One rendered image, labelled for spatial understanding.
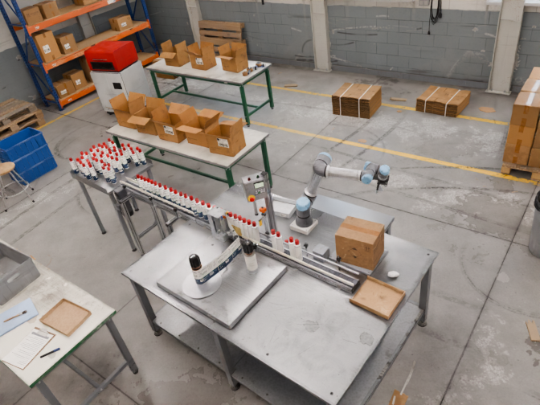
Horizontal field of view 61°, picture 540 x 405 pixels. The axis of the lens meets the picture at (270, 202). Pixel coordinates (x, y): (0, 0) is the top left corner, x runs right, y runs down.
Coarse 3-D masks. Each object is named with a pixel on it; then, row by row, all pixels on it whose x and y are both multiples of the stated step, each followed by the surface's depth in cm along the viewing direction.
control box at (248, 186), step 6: (252, 174) 359; (258, 174) 358; (246, 180) 354; (252, 180) 353; (258, 180) 353; (264, 180) 354; (246, 186) 353; (252, 186) 354; (264, 186) 358; (246, 192) 356; (252, 192) 357; (264, 192) 361; (246, 198) 365; (258, 198) 362
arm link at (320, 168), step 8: (320, 160) 361; (320, 168) 356; (328, 168) 354; (336, 168) 353; (328, 176) 357; (336, 176) 353; (344, 176) 350; (352, 176) 347; (360, 176) 345; (368, 176) 341
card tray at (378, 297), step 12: (360, 288) 336; (372, 288) 334; (384, 288) 333; (396, 288) 328; (360, 300) 327; (372, 300) 326; (384, 300) 325; (396, 300) 323; (372, 312) 317; (384, 312) 316
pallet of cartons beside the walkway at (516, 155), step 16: (528, 80) 548; (528, 96) 518; (512, 112) 515; (528, 112) 505; (512, 128) 525; (528, 128) 514; (512, 144) 535; (528, 144) 524; (512, 160) 545; (528, 160) 538
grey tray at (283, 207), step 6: (276, 198) 435; (282, 198) 431; (276, 204) 431; (282, 204) 430; (288, 204) 429; (294, 204) 428; (276, 210) 424; (282, 210) 423; (288, 210) 422; (294, 210) 419; (282, 216) 416; (288, 216) 412
